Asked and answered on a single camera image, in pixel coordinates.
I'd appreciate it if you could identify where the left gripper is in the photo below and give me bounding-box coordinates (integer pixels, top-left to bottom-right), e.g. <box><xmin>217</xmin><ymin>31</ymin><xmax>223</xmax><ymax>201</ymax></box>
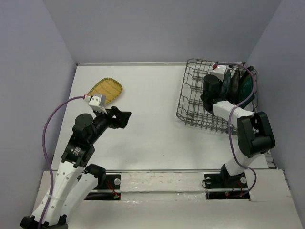
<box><xmin>90</xmin><ymin>105</ymin><xmax>132</xmax><ymax>143</ymax></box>

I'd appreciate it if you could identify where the dark teal blue plate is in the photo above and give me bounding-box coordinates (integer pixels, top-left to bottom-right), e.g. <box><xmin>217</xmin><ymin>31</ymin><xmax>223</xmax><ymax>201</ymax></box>
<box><xmin>220</xmin><ymin>70</ymin><xmax>232</xmax><ymax>100</ymax></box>

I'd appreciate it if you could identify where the black floral square plate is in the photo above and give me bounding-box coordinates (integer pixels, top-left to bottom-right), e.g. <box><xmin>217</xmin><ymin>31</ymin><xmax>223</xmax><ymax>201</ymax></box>
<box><xmin>228</xmin><ymin>69</ymin><xmax>240</xmax><ymax>104</ymax></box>

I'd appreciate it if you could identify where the yellow green striped plate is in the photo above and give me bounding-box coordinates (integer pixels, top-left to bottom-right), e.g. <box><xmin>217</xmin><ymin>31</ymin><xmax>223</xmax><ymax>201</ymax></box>
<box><xmin>87</xmin><ymin>77</ymin><xmax>123</xmax><ymax>105</ymax></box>

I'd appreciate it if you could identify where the teal square plate black rim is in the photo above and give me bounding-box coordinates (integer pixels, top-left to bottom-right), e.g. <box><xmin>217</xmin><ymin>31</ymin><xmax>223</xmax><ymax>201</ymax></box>
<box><xmin>237</xmin><ymin>66</ymin><xmax>254</xmax><ymax>109</ymax></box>

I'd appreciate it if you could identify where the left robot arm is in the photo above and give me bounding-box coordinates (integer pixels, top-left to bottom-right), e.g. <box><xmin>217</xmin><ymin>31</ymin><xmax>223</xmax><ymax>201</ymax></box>
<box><xmin>20</xmin><ymin>106</ymin><xmax>132</xmax><ymax>229</ymax></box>

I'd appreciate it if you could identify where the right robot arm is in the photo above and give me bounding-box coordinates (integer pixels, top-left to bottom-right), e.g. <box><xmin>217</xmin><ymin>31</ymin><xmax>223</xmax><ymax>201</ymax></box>
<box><xmin>201</xmin><ymin>74</ymin><xmax>275</xmax><ymax>188</ymax></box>

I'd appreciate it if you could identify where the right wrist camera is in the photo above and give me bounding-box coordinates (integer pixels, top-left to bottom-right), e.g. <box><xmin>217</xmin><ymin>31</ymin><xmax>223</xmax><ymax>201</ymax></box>
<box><xmin>212</xmin><ymin>64</ymin><xmax>227</xmax><ymax>82</ymax></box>

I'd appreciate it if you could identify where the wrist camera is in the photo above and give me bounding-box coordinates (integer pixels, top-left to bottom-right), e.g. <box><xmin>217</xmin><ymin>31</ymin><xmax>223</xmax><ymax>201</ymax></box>
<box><xmin>212</xmin><ymin>64</ymin><xmax>227</xmax><ymax>82</ymax></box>
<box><xmin>84</xmin><ymin>94</ymin><xmax>107</xmax><ymax>114</ymax></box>

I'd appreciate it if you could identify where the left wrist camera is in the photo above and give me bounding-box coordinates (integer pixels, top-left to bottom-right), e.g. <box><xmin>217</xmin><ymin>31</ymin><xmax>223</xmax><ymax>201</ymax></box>
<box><xmin>84</xmin><ymin>94</ymin><xmax>107</xmax><ymax>114</ymax></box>

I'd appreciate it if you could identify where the grey wire dish rack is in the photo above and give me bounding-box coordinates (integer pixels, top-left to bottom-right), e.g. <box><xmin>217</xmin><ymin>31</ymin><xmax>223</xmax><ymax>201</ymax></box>
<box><xmin>176</xmin><ymin>59</ymin><xmax>258</xmax><ymax>134</ymax></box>

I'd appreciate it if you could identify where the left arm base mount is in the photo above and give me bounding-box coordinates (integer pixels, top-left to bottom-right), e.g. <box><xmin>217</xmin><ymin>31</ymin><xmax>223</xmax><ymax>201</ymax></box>
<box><xmin>84</xmin><ymin>174</ymin><xmax>121</xmax><ymax>201</ymax></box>

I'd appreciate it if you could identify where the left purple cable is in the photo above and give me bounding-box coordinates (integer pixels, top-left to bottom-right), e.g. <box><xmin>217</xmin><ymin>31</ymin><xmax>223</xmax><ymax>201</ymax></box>
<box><xmin>38</xmin><ymin>95</ymin><xmax>90</xmax><ymax>229</ymax></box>

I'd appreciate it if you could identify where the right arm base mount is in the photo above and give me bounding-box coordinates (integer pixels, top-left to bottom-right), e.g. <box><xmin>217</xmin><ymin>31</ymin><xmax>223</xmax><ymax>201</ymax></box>
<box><xmin>201</xmin><ymin>173</ymin><xmax>250</xmax><ymax>200</ymax></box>

